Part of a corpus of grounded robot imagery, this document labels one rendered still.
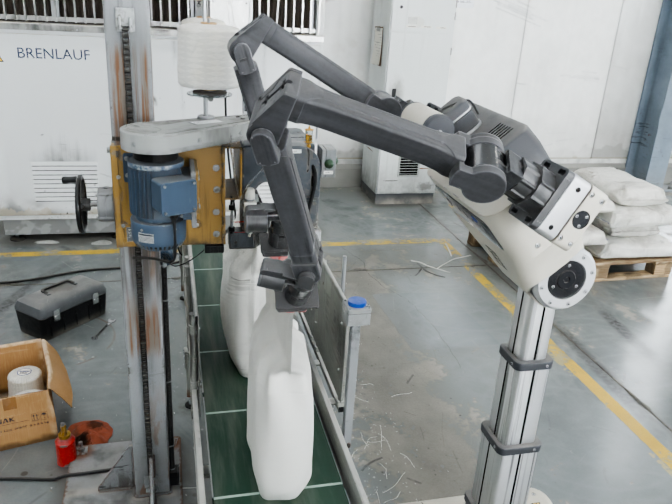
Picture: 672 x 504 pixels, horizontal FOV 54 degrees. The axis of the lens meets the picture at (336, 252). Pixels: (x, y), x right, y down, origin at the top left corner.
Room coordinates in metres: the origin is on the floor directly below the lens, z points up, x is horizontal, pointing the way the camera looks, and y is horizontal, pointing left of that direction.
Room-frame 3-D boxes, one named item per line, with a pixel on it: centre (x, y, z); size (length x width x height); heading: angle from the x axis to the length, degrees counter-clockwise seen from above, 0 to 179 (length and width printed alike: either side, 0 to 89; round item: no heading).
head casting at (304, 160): (2.12, 0.22, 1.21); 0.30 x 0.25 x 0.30; 15
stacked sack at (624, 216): (4.51, -2.06, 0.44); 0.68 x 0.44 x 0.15; 105
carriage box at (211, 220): (2.00, 0.54, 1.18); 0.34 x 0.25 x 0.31; 105
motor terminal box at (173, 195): (1.68, 0.44, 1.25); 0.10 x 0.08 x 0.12; 130
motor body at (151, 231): (1.76, 0.51, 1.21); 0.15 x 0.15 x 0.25
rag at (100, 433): (2.25, 0.98, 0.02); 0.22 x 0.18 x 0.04; 15
